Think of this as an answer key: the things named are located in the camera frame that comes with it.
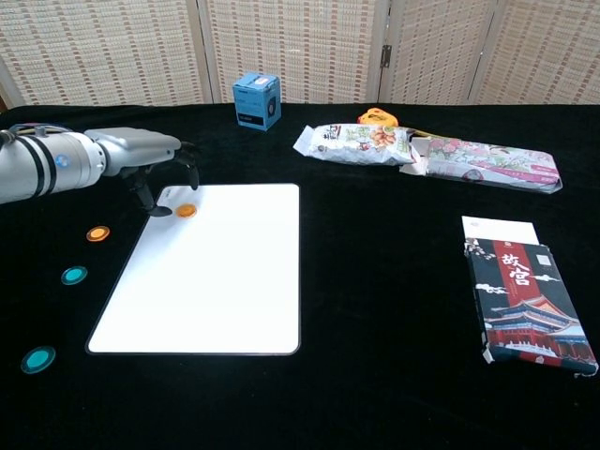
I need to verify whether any small blue cardboard box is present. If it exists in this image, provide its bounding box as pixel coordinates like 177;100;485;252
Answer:
232;70;282;133

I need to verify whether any white magnetic board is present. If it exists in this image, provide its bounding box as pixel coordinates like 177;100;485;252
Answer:
84;182;302;356

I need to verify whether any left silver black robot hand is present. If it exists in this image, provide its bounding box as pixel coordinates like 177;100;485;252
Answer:
83;127;201;218

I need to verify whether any black velvet tablecloth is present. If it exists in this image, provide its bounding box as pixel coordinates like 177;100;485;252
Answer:
0;101;600;450

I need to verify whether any dark palace print box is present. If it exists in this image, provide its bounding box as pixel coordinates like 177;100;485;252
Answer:
460;215;600;379

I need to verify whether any floral pink long package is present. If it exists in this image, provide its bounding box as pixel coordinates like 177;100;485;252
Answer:
398;131;564;195

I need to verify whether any orange small toy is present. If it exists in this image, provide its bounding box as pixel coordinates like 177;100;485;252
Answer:
357;107;400;128

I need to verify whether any white peanut snack bag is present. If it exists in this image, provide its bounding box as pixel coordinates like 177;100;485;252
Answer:
292;123;419;168

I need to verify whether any woven folding screen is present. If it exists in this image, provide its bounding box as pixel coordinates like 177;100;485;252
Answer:
0;0;600;112

